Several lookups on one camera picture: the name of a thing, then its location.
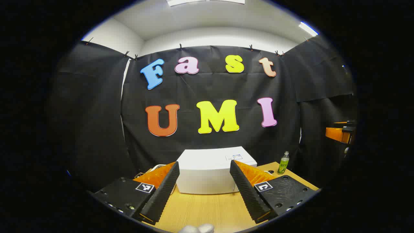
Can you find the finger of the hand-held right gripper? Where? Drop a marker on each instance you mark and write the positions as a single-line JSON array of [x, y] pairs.
[[336, 133]]

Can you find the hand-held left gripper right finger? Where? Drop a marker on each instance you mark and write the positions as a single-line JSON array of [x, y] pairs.
[[247, 194]]

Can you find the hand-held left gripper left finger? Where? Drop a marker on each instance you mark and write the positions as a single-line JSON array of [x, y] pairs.
[[161, 194]]

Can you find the white microwave oven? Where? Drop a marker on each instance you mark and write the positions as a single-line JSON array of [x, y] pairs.
[[207, 171]]

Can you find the green drink bottle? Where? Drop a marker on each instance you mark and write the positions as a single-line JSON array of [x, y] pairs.
[[283, 166]]

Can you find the ceiling light panel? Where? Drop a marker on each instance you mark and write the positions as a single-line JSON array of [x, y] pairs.
[[187, 2], [308, 29]]

